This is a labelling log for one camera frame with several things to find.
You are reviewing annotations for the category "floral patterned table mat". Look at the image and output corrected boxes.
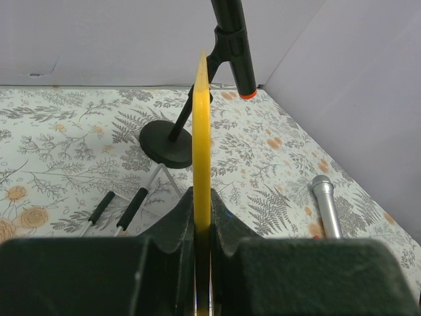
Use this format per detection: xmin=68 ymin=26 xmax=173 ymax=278
xmin=1 ymin=88 xmax=420 ymax=296

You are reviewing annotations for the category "black round microphone stand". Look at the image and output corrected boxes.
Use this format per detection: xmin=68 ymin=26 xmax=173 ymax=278
xmin=139 ymin=27 xmax=245 ymax=169

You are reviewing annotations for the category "silver microphone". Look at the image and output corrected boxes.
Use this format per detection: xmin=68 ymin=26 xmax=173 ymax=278
xmin=311 ymin=175 xmax=343 ymax=239

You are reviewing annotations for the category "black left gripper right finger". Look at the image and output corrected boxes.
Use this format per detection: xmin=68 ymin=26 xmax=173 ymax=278
xmin=210 ymin=191 xmax=420 ymax=315

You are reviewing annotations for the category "black microphone orange ring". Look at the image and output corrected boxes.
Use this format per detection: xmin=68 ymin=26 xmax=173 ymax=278
xmin=210 ymin=0 xmax=257 ymax=100

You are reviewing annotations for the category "yellow framed whiteboard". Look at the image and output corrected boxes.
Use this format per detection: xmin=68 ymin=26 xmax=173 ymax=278
xmin=192 ymin=51 xmax=211 ymax=315

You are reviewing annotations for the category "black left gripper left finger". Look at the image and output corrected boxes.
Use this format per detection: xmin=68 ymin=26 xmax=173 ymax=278
xmin=1 ymin=189 xmax=194 ymax=315

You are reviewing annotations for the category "wire whiteboard easel stand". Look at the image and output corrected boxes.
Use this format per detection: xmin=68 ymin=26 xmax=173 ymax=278
xmin=79 ymin=163 xmax=182 ymax=238

